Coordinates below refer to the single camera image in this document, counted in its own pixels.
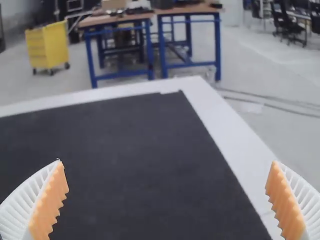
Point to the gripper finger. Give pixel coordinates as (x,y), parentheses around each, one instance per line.
(290,207)
(42,205)

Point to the black mat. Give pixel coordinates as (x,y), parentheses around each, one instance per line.
(125,150)

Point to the black office chair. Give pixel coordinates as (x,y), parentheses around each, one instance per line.
(287,22)

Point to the yellow wheeled cart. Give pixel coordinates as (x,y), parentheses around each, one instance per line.
(47,47)

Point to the blue frame workbench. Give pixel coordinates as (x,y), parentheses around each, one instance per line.
(190,11)
(115,19)

